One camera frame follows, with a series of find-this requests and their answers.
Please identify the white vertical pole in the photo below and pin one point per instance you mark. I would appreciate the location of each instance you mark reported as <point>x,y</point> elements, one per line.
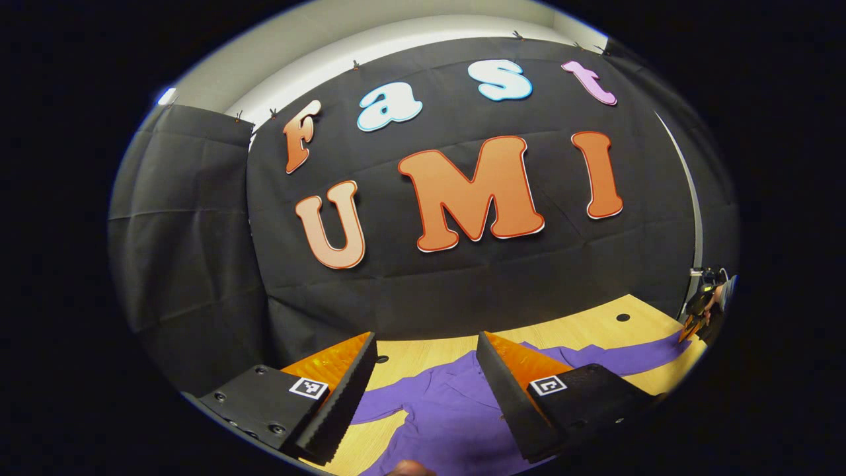
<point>700,231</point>

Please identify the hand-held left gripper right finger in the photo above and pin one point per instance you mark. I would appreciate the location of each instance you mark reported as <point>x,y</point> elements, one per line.
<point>509,403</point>

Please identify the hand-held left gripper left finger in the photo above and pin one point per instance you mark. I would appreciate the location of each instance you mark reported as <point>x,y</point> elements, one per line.
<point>345,400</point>

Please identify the purple shirt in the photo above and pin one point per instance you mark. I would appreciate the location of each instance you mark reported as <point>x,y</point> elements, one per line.
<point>449,416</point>

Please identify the black backdrop cloth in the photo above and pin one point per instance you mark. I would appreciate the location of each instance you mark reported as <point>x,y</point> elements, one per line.
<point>429,291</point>

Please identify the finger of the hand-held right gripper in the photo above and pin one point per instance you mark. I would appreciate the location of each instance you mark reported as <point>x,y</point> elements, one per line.
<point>690,327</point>

